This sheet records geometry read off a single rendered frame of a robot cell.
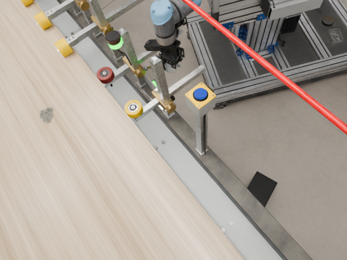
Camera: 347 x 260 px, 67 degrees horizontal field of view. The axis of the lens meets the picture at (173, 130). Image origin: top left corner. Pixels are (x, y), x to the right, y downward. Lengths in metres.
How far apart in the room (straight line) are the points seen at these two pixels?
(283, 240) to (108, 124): 0.89
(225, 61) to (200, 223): 1.46
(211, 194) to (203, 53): 1.24
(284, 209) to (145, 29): 2.01
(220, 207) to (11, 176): 0.93
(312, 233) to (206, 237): 1.14
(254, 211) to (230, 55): 1.34
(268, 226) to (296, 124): 1.15
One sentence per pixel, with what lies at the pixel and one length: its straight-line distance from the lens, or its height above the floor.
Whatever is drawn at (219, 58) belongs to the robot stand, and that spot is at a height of 0.21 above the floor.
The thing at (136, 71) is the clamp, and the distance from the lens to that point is 1.36.
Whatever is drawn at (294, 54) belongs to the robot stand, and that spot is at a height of 0.21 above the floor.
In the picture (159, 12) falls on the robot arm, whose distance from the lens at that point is 0.93.
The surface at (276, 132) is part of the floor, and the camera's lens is 2.16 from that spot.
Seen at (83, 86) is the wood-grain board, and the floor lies 0.90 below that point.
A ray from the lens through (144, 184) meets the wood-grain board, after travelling 1.07.
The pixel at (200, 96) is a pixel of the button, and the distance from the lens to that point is 0.81.
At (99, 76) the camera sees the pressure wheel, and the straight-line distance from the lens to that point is 1.35.
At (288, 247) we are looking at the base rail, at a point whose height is 0.70.
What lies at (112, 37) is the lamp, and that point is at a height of 1.11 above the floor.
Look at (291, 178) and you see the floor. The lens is 2.07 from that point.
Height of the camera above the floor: 1.92
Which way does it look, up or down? 65 degrees down
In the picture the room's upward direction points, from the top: 15 degrees counter-clockwise
